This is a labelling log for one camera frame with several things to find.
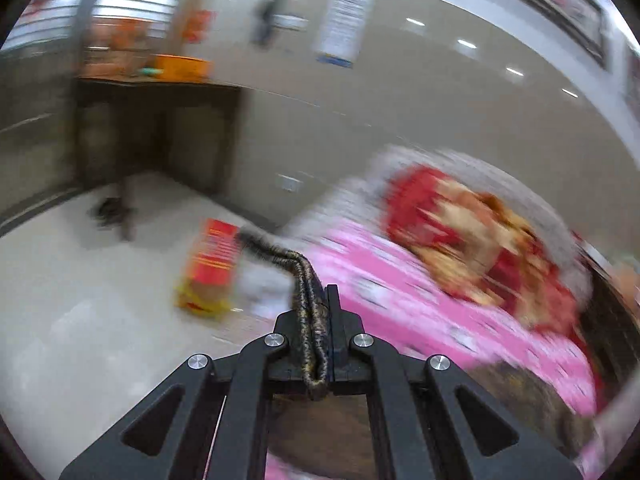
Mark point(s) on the dark wall hanging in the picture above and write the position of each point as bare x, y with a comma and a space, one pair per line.
267, 12

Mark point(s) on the red and gold quilt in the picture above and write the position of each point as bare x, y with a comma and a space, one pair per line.
450, 220

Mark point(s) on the dark wooden table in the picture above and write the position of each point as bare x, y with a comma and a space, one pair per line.
150, 125

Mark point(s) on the white wall socket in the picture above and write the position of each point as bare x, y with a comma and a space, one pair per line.
290, 183

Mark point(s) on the brown patterned cloth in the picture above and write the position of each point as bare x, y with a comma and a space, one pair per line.
312, 310

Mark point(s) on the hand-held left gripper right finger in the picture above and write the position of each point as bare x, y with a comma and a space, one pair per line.
395, 390

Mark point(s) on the floral bed sheet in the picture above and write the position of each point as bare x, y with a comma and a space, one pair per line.
500, 170

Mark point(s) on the pink printed blanket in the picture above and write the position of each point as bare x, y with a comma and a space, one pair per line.
400, 300

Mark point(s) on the white wall poster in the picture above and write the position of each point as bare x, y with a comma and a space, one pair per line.
345, 25

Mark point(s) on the black chair base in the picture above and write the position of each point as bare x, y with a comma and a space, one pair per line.
112, 210

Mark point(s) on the orange clutter pile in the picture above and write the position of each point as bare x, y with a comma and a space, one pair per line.
117, 47

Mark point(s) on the orange box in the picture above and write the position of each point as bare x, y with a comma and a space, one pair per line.
181, 67

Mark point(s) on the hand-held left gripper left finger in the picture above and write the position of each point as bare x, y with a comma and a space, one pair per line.
250, 385

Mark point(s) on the red and yellow box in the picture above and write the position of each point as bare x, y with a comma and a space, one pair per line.
210, 265

